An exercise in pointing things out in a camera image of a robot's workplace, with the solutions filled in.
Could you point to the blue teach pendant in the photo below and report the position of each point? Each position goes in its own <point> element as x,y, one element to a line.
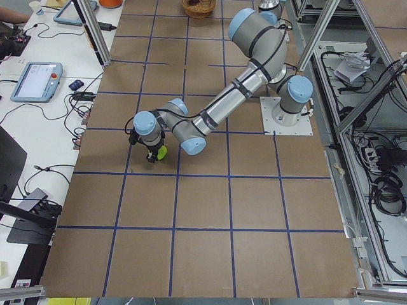
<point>38,82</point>
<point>68,15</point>

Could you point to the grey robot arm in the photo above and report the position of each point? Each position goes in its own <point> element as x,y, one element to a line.
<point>258,37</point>
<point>271,10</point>

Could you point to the dark blue small pouch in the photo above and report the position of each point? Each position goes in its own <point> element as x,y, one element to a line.
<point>75,85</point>

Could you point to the aluminium frame post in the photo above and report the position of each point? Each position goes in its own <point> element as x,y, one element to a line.
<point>93,31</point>

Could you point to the white paper cup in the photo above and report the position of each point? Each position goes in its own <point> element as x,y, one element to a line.
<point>36,7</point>

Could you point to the black power adapter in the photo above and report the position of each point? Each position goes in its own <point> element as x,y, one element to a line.
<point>106,27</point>

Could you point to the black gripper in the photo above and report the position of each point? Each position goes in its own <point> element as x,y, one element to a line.
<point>152,148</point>

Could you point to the green apple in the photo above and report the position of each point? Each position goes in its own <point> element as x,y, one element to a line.
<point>162,152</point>

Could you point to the woven wicker basket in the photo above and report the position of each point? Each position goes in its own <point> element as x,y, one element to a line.
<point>198,9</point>

